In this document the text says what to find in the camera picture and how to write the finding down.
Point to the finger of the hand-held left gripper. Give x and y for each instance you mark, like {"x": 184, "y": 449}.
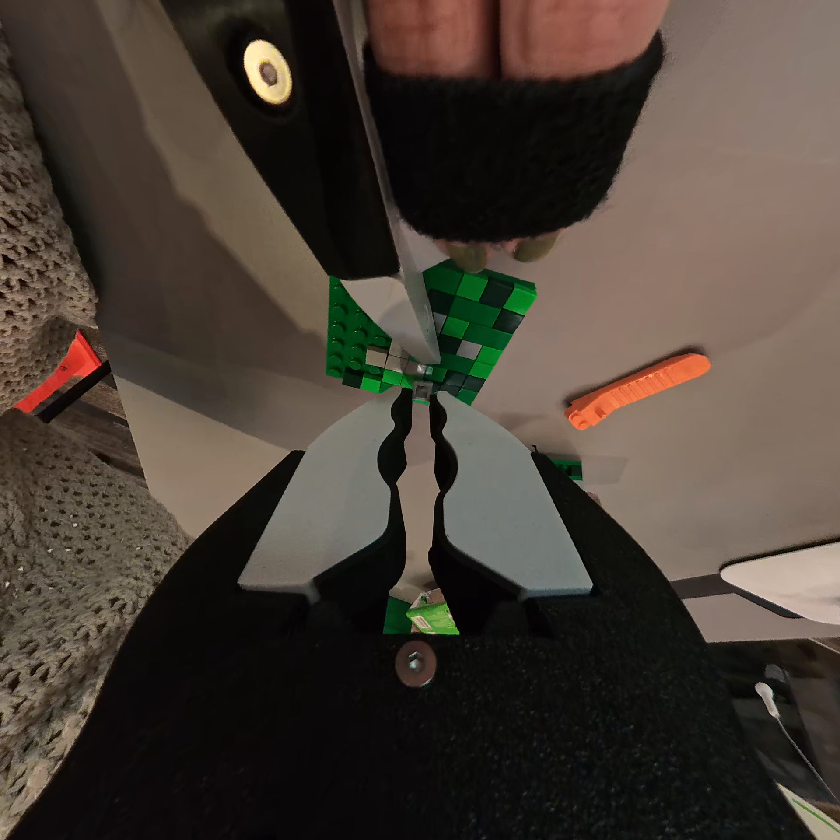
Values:
{"x": 420, "y": 328}

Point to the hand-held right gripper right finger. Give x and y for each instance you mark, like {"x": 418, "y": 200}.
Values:
{"x": 505, "y": 518}

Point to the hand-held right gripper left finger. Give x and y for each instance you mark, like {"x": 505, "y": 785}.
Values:
{"x": 328, "y": 512}

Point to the green lego base plate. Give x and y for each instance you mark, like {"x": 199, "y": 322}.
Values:
{"x": 479, "y": 315}

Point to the small grey lego tile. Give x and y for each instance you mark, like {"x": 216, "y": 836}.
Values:
{"x": 420, "y": 391}

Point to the scattered small lego pieces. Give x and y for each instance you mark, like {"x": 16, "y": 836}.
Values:
{"x": 568, "y": 469}

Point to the green lego box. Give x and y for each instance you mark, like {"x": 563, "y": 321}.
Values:
{"x": 430, "y": 617}

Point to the person's left hand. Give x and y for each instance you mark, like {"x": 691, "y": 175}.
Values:
{"x": 446, "y": 33}

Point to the orange brick separator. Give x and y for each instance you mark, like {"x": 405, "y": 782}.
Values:
{"x": 630, "y": 387}

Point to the person's beige knit sweater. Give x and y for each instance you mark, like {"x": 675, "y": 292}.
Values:
{"x": 59, "y": 558}

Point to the white flat board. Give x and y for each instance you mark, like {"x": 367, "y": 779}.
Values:
{"x": 787, "y": 577}

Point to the red object black stripe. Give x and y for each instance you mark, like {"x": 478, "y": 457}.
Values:
{"x": 62, "y": 374}

